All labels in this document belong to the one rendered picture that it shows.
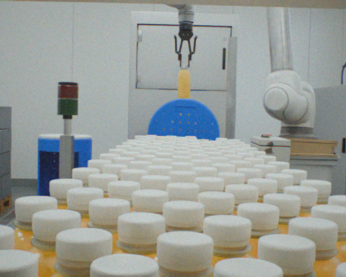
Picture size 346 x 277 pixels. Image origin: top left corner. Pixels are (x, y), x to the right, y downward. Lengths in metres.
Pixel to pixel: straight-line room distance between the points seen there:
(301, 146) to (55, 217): 1.88
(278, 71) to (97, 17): 5.24
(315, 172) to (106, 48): 5.23
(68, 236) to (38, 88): 6.89
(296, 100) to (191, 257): 1.82
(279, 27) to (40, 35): 5.40
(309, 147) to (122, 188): 1.72
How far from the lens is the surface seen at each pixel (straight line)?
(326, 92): 4.54
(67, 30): 7.23
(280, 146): 1.59
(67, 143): 1.49
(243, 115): 7.18
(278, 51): 2.20
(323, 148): 2.25
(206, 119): 1.90
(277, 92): 2.09
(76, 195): 0.51
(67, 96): 1.48
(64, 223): 0.40
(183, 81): 2.64
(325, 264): 0.41
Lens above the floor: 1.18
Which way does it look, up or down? 3 degrees down
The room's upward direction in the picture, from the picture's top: 2 degrees clockwise
